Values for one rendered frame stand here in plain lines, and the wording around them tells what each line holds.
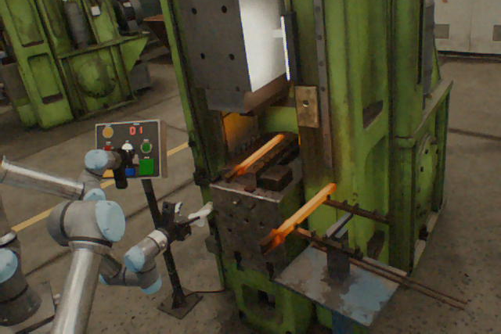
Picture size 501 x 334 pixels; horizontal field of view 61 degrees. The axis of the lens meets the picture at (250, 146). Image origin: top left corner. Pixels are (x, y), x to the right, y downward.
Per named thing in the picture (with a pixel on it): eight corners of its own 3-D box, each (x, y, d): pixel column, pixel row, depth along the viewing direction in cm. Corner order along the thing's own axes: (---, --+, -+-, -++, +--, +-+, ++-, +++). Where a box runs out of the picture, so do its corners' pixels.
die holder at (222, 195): (289, 283, 195) (278, 201, 176) (224, 260, 216) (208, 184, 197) (338, 217, 235) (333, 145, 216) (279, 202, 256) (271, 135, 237)
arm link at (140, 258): (125, 271, 147) (118, 252, 143) (148, 252, 155) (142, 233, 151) (140, 278, 143) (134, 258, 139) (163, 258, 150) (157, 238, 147)
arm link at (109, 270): (20, 227, 119) (102, 293, 155) (53, 228, 116) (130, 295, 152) (38, 192, 126) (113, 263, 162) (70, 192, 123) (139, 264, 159)
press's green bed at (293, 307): (297, 352, 215) (288, 282, 196) (239, 325, 236) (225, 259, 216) (341, 281, 255) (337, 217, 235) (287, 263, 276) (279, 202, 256)
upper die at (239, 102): (245, 113, 174) (242, 91, 170) (208, 109, 185) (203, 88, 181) (294, 81, 204) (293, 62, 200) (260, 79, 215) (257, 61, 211)
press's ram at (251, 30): (270, 94, 162) (257, -17, 145) (195, 87, 184) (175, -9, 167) (318, 62, 192) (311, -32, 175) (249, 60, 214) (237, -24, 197)
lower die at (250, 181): (257, 188, 189) (254, 170, 185) (221, 179, 200) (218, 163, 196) (301, 147, 219) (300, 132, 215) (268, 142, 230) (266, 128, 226)
